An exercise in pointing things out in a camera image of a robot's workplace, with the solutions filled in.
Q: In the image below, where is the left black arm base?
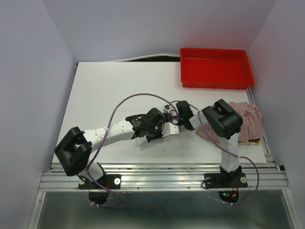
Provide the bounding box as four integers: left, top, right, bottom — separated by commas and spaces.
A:
77, 163, 124, 208

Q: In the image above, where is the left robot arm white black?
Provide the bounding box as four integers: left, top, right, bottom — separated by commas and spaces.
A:
54, 108, 165, 177

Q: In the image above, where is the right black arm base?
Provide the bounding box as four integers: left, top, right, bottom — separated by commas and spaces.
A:
201, 166, 248, 204

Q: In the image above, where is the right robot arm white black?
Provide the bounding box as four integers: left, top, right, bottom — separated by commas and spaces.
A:
164, 99, 243, 186

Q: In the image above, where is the red plastic tray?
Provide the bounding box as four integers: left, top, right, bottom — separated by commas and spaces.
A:
180, 48, 254, 90

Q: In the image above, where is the yellow green skirt underneath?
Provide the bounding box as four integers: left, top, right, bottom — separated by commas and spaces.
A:
238, 138, 261, 145

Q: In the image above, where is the pink pleated skirt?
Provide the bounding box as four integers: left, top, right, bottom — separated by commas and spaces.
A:
195, 101, 264, 141

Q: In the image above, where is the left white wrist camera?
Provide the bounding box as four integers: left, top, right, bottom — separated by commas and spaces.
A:
162, 122, 180, 138

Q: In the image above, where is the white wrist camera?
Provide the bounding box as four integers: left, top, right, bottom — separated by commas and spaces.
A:
162, 122, 180, 138
163, 105, 172, 115

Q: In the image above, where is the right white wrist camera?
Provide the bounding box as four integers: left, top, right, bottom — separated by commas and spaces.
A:
163, 105, 172, 115

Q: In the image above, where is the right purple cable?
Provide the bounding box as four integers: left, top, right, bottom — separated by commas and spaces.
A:
168, 100, 261, 206

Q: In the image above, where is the aluminium rail frame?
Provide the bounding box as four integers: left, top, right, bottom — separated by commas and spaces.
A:
28, 88, 296, 229

